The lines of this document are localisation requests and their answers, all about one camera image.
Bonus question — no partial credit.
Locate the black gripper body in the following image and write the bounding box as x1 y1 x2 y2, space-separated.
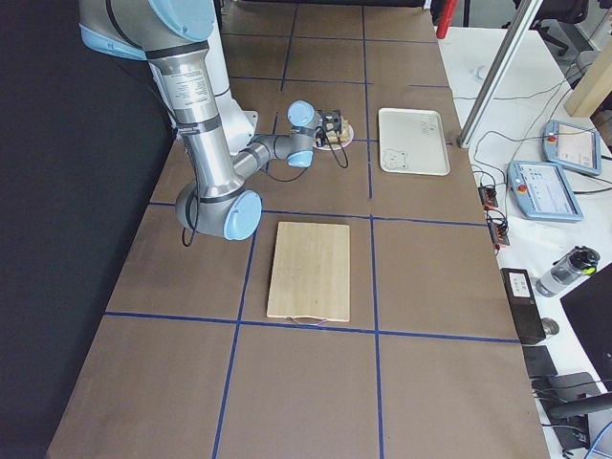
315 126 335 146

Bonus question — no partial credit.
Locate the white round plate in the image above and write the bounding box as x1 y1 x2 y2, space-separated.
314 124 354 151

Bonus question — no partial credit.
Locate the white bread slice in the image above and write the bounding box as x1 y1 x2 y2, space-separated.
331 118 354 146

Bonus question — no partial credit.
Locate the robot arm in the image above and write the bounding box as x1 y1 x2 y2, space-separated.
78 1 323 240

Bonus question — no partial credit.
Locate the cream bear serving tray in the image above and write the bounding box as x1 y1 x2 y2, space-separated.
378 108 450 176

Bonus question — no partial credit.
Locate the bamboo cutting board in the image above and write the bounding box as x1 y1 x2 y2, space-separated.
267 222 350 322

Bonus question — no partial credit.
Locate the red cylinder object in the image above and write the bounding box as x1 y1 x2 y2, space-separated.
436 0 458 39

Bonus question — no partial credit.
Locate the orange black power strip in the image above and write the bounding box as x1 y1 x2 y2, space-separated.
477 185 510 251

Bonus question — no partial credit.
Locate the near blue teach pendant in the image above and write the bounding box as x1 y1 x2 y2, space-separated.
507 161 583 222

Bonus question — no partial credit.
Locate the blue teach pendant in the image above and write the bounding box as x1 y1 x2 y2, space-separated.
507 161 583 222
542 120 602 176

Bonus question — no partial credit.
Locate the far blue teach pendant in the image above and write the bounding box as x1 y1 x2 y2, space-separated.
542 120 602 176

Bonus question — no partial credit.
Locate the black box with label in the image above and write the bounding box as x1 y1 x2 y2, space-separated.
500 268 546 345

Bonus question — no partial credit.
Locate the clear water bottle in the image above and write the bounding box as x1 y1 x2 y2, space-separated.
535 246 601 296

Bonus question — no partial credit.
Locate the black computer monitor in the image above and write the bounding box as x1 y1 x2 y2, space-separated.
560 266 611 388

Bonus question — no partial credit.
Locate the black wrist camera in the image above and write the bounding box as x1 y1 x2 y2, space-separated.
318 109 342 135

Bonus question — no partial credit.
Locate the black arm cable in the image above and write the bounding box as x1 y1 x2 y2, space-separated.
180 112 350 248

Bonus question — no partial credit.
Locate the metal cutting board handle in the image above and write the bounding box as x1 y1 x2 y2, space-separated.
287 317 328 326

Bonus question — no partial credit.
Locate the aluminium frame post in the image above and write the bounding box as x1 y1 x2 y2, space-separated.
458 0 543 149

